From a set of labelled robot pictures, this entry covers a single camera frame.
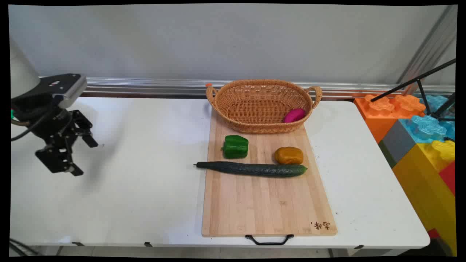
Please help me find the grey giant building block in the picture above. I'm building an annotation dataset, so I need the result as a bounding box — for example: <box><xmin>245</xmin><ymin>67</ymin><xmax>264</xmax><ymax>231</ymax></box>
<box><xmin>378</xmin><ymin>119</ymin><xmax>417</xmax><ymax>168</ymax></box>

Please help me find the yellow giant building block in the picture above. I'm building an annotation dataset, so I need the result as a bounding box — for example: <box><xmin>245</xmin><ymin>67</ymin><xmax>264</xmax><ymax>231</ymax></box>
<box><xmin>392</xmin><ymin>140</ymin><xmax>457</xmax><ymax>257</ymax></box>

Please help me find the orange giant building block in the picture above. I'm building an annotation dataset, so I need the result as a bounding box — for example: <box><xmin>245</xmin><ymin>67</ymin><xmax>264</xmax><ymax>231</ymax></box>
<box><xmin>354</xmin><ymin>94</ymin><xmax>426</xmax><ymax>144</ymax></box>

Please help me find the magenta toy vegetable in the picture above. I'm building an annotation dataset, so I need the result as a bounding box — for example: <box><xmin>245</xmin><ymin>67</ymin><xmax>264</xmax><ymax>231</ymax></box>
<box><xmin>284</xmin><ymin>108</ymin><xmax>306</xmax><ymax>123</ymax></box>

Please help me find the black tripod stand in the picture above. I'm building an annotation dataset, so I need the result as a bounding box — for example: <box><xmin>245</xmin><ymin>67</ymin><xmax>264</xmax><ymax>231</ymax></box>
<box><xmin>371</xmin><ymin>58</ymin><xmax>456</xmax><ymax>122</ymax></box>

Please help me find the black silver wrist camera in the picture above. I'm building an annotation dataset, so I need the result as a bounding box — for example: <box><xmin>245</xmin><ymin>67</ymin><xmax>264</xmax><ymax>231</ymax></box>
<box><xmin>22</xmin><ymin>74</ymin><xmax>88</xmax><ymax>109</ymax></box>

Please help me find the green toy bell pepper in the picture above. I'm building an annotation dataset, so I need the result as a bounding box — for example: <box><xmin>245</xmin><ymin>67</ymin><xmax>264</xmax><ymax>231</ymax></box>
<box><xmin>222</xmin><ymin>135</ymin><xmax>249</xmax><ymax>159</ymax></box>

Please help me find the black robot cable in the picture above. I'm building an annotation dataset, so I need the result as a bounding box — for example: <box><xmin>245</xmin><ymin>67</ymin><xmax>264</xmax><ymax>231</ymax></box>
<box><xmin>10</xmin><ymin>106</ymin><xmax>59</xmax><ymax>142</ymax></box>

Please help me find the blue giant building block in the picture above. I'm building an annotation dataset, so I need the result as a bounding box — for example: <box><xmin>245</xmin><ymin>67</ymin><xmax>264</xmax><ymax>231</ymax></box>
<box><xmin>399</xmin><ymin>95</ymin><xmax>455</xmax><ymax>144</ymax></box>

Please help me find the aluminium rail profile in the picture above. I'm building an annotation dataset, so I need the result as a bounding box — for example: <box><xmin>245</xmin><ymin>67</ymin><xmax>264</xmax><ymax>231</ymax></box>
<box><xmin>39</xmin><ymin>76</ymin><xmax>455</xmax><ymax>101</ymax></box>

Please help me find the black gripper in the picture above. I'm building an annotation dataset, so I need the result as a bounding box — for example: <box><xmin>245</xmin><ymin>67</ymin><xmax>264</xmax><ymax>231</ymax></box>
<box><xmin>12</xmin><ymin>94</ymin><xmax>99</xmax><ymax>177</ymax></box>

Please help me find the bamboo cutting board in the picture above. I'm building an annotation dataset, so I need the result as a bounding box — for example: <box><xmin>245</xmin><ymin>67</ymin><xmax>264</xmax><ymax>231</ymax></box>
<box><xmin>201</xmin><ymin>108</ymin><xmax>338</xmax><ymax>238</ymax></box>

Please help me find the woven wicker basket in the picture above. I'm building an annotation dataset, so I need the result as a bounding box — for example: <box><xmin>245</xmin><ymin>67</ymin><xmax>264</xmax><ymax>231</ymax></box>
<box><xmin>205</xmin><ymin>79</ymin><xmax>323</xmax><ymax>134</ymax></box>

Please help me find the dark green cucumber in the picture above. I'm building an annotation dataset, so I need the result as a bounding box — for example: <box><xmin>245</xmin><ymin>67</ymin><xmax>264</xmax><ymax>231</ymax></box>
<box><xmin>193</xmin><ymin>161</ymin><xmax>308</xmax><ymax>178</ymax></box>

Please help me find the black cutting board handle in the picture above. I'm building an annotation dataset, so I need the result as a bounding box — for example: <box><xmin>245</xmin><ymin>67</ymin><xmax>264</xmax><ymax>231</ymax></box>
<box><xmin>245</xmin><ymin>234</ymin><xmax>295</xmax><ymax>246</ymax></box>

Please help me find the red giant building block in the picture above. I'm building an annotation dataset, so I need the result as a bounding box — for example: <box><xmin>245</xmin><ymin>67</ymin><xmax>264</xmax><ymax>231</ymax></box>
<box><xmin>439</xmin><ymin>161</ymin><xmax>456</xmax><ymax>196</ymax></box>

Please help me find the orange-brown toy potato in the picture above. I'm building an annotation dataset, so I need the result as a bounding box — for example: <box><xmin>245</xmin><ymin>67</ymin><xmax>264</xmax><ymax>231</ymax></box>
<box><xmin>275</xmin><ymin>147</ymin><xmax>304</xmax><ymax>165</ymax></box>

